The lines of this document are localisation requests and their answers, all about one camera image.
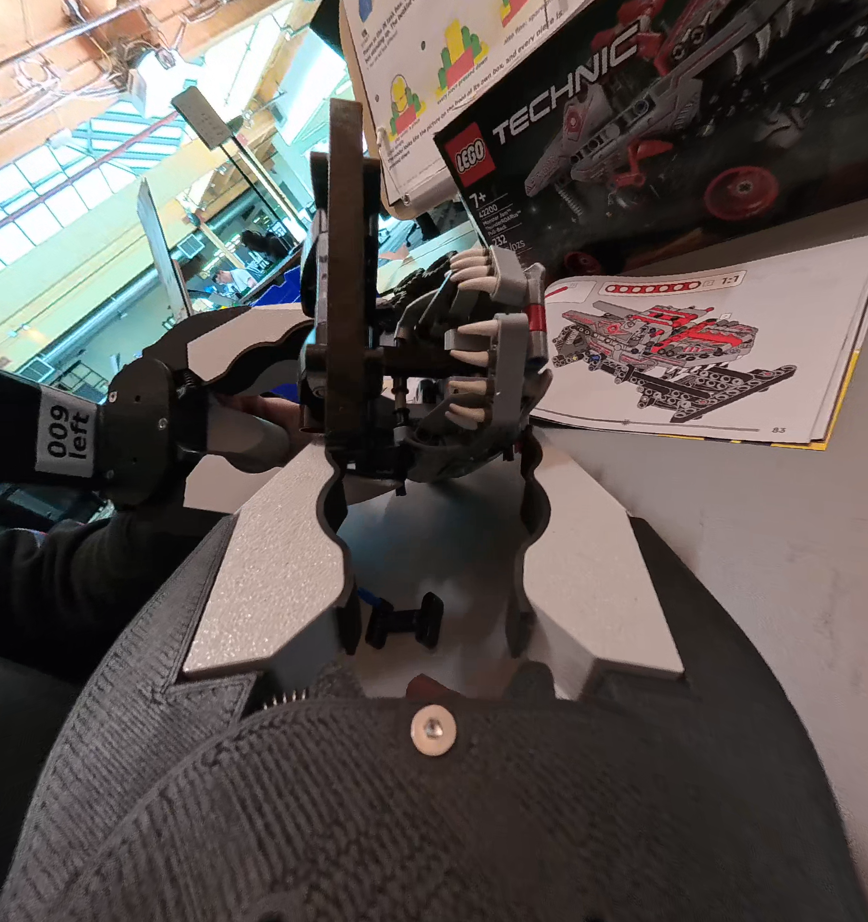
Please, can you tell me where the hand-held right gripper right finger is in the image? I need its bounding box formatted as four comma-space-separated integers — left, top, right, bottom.
509, 428, 687, 703

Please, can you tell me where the person's left hand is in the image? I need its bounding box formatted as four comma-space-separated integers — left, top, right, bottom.
214, 392, 304, 435

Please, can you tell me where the black toy set box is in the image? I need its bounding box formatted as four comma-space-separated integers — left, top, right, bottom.
434, 0, 868, 278

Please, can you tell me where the white instruction booklet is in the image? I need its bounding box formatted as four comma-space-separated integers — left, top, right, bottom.
531, 230, 868, 453

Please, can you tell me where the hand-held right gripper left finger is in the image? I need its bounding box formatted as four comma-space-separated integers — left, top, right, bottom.
181, 431, 359, 681

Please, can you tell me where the grey black toy brick model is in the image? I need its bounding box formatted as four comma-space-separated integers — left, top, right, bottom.
297, 97, 554, 498

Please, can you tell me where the white printed instruction sheet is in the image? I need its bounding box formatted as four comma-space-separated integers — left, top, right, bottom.
340, 0, 601, 210

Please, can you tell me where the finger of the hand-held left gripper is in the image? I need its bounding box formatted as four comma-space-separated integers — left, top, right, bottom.
182, 454, 262, 514
188, 306, 318, 396

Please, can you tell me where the white standing board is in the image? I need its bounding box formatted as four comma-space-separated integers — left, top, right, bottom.
135, 179, 193, 321

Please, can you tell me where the person's black clothing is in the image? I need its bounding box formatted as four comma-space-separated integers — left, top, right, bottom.
0, 648, 96, 922

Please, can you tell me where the small black toy brick piece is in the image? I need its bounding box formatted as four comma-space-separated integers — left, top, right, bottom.
364, 593, 446, 651

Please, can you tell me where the grey panel on black stand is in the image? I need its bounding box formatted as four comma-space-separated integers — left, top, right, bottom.
171, 86, 313, 246

